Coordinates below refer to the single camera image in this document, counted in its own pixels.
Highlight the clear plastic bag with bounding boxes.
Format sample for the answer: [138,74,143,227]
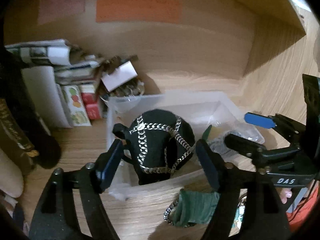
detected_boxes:
[207,119,266,160]

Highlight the yellow green sponge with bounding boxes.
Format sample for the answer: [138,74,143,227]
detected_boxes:
[202,125,225,141]

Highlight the green knitted sock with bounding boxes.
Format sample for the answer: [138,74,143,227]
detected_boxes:
[169,189,220,228]

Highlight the black white braided cord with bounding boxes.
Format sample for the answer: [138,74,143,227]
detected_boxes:
[163,198,198,228]

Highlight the black cap with chains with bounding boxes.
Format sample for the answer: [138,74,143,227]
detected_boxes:
[112,109,196,185]

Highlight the person's right hand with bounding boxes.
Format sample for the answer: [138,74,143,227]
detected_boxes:
[279,179,317,205]

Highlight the clear plastic storage box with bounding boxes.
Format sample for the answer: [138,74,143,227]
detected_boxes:
[107,90,265,200]

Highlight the fruit-pattern booklet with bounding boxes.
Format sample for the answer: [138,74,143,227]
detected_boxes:
[61,85,91,126]

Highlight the beige cylinder object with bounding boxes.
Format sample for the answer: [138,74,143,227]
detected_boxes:
[0,150,24,198]

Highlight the dark wine bottle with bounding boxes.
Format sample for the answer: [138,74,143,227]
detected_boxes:
[1,48,61,169]

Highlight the red small box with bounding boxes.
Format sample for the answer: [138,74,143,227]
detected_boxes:
[79,83,103,120]

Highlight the bowl of small items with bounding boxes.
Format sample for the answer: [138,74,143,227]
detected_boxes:
[98,78,145,103]

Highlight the white book upright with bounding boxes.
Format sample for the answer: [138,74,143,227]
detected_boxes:
[22,66,73,128]

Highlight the small white cardboard box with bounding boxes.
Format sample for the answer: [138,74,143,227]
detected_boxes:
[101,61,138,92]

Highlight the folded newspaper stack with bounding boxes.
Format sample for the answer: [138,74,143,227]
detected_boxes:
[5,39,104,79]

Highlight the orange sticky note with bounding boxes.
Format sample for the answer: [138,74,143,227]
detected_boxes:
[95,0,182,23]

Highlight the pink sticky note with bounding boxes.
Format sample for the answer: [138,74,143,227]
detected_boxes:
[37,0,85,25]

